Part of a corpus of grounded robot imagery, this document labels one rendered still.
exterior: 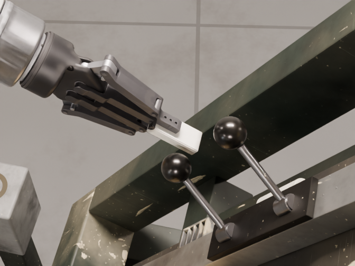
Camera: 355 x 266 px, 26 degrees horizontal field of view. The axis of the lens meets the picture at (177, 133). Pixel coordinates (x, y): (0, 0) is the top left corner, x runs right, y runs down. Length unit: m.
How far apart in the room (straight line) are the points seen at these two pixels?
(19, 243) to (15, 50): 0.81
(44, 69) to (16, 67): 0.03
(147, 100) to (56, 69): 0.11
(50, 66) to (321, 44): 0.34
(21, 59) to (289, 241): 0.37
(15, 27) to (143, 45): 2.06
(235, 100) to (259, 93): 0.07
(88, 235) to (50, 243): 1.01
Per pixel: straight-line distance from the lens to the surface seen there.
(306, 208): 0.84
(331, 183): 0.85
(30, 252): 1.84
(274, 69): 1.08
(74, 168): 2.64
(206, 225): 1.08
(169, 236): 1.63
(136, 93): 0.92
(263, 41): 2.95
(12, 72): 0.89
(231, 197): 1.29
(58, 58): 0.90
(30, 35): 0.89
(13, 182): 1.57
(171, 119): 0.96
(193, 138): 0.98
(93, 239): 1.53
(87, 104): 0.95
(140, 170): 1.36
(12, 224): 1.56
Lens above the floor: 2.27
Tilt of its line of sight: 57 degrees down
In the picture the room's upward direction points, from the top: straight up
